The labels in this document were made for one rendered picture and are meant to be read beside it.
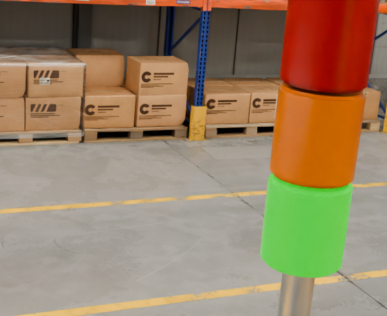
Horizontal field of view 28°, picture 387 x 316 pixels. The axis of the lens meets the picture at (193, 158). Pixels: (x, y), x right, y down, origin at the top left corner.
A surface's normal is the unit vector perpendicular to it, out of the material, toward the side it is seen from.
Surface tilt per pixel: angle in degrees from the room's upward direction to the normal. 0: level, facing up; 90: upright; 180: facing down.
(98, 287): 0
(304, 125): 90
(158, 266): 0
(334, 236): 90
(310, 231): 90
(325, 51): 90
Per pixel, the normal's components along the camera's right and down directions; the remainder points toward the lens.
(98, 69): 0.41, 0.30
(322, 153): 0.02, 0.29
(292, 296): -0.37, 0.24
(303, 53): -0.69, 0.15
